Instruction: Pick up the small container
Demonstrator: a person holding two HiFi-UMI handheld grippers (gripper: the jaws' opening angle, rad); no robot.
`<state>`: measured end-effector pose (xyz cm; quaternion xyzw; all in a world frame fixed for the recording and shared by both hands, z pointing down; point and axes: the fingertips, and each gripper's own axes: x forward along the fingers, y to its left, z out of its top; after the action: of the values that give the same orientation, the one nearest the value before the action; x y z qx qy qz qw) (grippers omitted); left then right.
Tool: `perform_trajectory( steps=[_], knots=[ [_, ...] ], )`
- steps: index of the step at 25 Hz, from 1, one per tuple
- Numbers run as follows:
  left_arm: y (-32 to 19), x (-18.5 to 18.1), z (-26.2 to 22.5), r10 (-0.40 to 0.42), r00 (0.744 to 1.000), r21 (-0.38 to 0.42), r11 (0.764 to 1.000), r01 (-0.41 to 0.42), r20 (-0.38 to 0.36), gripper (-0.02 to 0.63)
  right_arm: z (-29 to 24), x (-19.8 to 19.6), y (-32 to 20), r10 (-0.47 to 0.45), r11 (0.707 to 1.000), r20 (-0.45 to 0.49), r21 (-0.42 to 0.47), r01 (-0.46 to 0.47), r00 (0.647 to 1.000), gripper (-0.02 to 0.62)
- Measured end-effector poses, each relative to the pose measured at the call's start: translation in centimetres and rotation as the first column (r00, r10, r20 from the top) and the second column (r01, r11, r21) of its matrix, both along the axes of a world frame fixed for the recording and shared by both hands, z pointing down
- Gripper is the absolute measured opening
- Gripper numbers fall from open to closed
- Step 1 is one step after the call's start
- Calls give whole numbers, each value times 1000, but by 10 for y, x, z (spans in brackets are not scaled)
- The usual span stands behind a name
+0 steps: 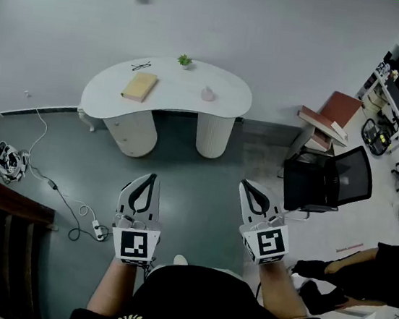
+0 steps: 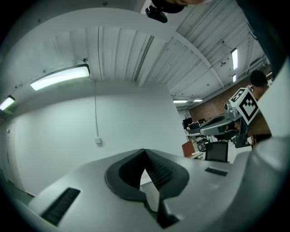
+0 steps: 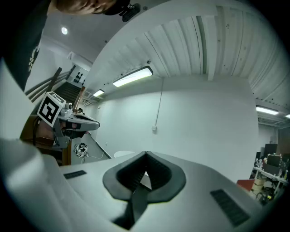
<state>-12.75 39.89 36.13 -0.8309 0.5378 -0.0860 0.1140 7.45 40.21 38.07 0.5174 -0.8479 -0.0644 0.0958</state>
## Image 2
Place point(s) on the person's right forearm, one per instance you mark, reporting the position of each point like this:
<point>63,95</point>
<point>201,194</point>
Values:
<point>260,127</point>

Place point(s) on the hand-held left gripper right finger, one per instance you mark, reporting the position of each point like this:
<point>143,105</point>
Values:
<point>204,188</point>

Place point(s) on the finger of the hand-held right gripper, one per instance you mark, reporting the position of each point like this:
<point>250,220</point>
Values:
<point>210,130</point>
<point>214,119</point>

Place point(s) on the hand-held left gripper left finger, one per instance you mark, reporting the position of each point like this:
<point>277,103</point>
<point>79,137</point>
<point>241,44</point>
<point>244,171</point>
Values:
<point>86,181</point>

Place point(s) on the long ceiling light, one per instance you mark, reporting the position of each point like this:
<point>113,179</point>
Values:
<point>197,100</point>
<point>234,78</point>
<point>6,103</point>
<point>234,59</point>
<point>59,78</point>
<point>180,101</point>

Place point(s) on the black mesh office chair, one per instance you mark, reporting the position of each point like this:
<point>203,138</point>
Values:
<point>216,152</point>

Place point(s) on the open cardboard box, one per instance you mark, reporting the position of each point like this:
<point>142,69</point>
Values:
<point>187,148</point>

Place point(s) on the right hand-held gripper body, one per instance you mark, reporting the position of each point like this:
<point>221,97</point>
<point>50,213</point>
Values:
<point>245,106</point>

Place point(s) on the person's black printed shirt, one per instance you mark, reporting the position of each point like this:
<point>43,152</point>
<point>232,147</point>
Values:
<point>260,22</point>

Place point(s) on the white office desk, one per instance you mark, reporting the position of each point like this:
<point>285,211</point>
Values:
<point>192,127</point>

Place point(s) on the black head camera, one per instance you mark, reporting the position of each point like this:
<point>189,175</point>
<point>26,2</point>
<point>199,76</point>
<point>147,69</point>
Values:
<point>156,14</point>

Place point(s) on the white wall switch box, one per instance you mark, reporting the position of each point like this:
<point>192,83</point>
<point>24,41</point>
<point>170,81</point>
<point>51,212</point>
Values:
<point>98,140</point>

